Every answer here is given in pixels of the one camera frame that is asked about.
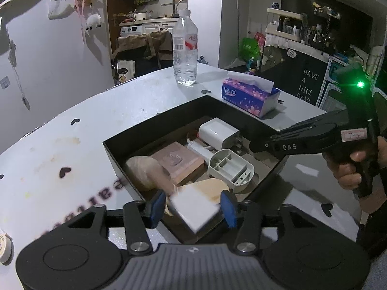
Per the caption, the white sheep plush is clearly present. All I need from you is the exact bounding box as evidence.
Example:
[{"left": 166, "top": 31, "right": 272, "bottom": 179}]
[{"left": 85, "top": 14, "right": 103, "bottom": 31}]

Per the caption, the person's right forearm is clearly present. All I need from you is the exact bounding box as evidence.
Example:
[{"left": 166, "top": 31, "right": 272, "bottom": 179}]
[{"left": 356, "top": 199, "right": 387, "bottom": 259}]

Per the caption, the white washing machine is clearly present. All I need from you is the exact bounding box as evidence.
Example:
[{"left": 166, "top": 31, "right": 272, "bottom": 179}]
[{"left": 120, "top": 26, "right": 144, "bottom": 37}]

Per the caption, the white tote bag with duck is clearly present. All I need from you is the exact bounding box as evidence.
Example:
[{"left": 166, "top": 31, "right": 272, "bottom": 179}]
[{"left": 114, "top": 60, "right": 136, "bottom": 86}]

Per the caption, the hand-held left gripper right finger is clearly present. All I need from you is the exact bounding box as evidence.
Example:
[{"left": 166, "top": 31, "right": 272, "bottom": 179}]
[{"left": 220, "top": 189, "right": 330, "bottom": 256}]

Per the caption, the white tape roll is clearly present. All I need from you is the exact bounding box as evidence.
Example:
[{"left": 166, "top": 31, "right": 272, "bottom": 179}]
[{"left": 0, "top": 229, "right": 14, "bottom": 267}]

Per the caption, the black chalkboard sign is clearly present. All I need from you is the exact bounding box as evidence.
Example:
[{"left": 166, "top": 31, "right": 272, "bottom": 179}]
[{"left": 260, "top": 45, "right": 330, "bottom": 108}]

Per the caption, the chair with brown jacket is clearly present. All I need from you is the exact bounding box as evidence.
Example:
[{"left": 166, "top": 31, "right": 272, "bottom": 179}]
[{"left": 112, "top": 31, "right": 173, "bottom": 77}]

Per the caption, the white shelf rack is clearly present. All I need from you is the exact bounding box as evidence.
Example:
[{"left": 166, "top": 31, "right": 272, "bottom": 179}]
[{"left": 265, "top": 7, "right": 309, "bottom": 44}]

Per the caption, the clear plastic water bottle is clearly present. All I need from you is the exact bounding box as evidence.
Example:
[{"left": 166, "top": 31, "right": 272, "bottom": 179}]
[{"left": 172, "top": 9, "right": 198, "bottom": 87}]

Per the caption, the white charger plug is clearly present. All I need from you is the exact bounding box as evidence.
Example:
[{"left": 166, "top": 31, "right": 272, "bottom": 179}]
[{"left": 199, "top": 118, "right": 241, "bottom": 151}]

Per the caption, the person's right hand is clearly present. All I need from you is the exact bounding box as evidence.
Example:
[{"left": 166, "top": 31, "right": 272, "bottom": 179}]
[{"left": 322, "top": 136, "right": 387, "bottom": 214}]

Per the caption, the purple floral tissue pack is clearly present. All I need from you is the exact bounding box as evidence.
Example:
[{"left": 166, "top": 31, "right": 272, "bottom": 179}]
[{"left": 222, "top": 70, "right": 281, "bottom": 118}]

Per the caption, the wooden block with clear hook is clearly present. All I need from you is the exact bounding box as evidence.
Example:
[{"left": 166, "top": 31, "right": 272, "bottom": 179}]
[{"left": 150, "top": 141, "right": 204, "bottom": 187}]

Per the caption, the hanging cable with plug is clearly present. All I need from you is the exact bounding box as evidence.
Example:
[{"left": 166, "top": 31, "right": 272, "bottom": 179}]
[{"left": 8, "top": 40, "right": 31, "bottom": 111}]

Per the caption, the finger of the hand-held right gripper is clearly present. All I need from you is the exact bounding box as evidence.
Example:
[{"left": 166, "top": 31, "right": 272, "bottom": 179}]
[
  {"left": 276, "top": 111, "right": 334, "bottom": 135},
  {"left": 250, "top": 133, "right": 283, "bottom": 154}
]

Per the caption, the pink hanging ribbon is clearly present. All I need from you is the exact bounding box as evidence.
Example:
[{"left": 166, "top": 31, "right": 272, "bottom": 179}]
[{"left": 71, "top": 0, "right": 89, "bottom": 44}]

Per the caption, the green bag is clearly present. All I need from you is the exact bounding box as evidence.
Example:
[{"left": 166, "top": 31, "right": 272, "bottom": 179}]
[{"left": 239, "top": 37, "right": 261, "bottom": 59}]

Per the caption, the white rectangular block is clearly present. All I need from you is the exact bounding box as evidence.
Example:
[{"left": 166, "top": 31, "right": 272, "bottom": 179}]
[{"left": 167, "top": 186, "right": 221, "bottom": 234}]

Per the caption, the grey plastic holder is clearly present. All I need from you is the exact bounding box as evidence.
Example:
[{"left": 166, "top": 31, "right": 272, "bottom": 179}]
[{"left": 207, "top": 149, "right": 255, "bottom": 194}]

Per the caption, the beige wooden board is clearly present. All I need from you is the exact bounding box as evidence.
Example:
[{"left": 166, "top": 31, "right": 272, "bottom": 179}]
[{"left": 177, "top": 178, "right": 232, "bottom": 206}]

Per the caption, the black box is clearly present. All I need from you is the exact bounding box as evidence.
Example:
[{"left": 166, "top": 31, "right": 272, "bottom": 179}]
[{"left": 103, "top": 94, "right": 289, "bottom": 243}]

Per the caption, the perforated metal rack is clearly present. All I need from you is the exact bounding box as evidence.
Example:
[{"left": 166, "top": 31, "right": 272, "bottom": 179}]
[{"left": 318, "top": 55, "right": 348, "bottom": 111}]

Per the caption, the beige round stone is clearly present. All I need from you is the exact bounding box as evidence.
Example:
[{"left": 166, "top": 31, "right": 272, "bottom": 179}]
[{"left": 125, "top": 156, "right": 176, "bottom": 191}]

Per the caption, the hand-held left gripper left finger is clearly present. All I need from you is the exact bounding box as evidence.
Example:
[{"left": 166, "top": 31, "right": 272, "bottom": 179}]
[{"left": 45, "top": 191, "right": 166, "bottom": 256}]

